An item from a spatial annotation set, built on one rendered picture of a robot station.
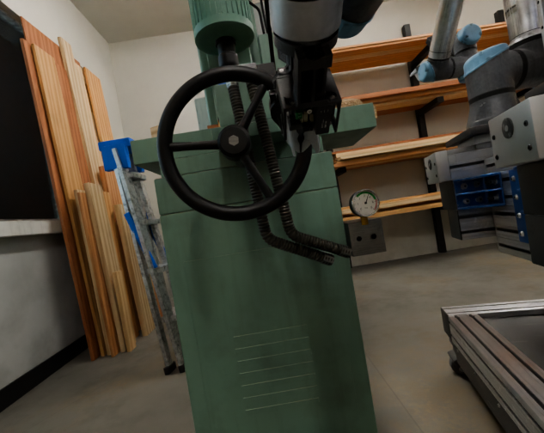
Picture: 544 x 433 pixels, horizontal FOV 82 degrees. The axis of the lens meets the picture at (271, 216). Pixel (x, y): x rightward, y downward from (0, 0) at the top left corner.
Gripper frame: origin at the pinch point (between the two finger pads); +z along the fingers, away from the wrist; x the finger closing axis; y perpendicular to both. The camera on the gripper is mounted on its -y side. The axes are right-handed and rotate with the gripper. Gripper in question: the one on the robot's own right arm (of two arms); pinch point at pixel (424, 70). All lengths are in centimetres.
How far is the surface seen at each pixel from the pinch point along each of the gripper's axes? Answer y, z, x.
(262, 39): -15, -40, -76
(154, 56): -149, 175, -157
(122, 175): 6, 1, -153
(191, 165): 28, -74, -107
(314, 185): 41, -74, -79
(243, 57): -6, -49, -85
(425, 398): 117, -49, -61
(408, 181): 53, 178, 60
